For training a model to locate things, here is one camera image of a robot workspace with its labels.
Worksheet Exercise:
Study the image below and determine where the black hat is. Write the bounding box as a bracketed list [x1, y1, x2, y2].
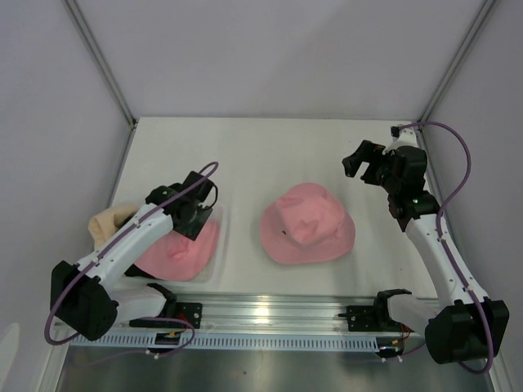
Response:
[124, 265, 154, 279]

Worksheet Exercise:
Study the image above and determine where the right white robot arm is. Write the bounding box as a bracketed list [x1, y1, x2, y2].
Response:
[342, 140, 509, 372]

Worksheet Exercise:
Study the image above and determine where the white plastic basket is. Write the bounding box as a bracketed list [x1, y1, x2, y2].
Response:
[122, 202, 228, 285]

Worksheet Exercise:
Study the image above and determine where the aluminium mounting rail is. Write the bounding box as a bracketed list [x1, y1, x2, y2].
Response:
[52, 292, 442, 338]

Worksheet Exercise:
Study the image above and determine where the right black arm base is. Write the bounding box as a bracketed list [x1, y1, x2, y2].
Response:
[337, 289, 411, 332]

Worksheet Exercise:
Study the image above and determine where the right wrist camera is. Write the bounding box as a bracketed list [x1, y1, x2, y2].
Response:
[386, 126, 419, 151]

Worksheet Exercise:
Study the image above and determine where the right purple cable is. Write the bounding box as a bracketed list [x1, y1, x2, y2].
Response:
[398, 121, 498, 375]

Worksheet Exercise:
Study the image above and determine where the right aluminium frame post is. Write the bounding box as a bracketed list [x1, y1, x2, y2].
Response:
[418, 0, 500, 122]

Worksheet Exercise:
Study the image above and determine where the beige hat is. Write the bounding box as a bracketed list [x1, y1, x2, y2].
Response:
[87, 204, 139, 250]

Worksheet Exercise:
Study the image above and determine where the left aluminium frame post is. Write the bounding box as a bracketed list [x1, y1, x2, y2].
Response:
[60, 0, 136, 128]

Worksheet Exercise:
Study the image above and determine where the white slotted cable duct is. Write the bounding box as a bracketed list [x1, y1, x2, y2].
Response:
[71, 332, 402, 353]

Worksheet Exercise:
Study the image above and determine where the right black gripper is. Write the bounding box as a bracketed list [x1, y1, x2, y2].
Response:
[342, 140, 400, 194]

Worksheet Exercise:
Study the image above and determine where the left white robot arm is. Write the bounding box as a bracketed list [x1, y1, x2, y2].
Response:
[44, 171, 217, 345]

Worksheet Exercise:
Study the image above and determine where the aluminium frame post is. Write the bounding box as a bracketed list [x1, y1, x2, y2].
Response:
[418, 0, 500, 122]
[60, 0, 136, 128]

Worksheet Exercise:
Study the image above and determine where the pink bucket hat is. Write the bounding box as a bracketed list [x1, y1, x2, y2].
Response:
[259, 183, 355, 265]

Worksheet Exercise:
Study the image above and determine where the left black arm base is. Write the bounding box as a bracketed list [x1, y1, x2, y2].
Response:
[129, 283, 203, 329]

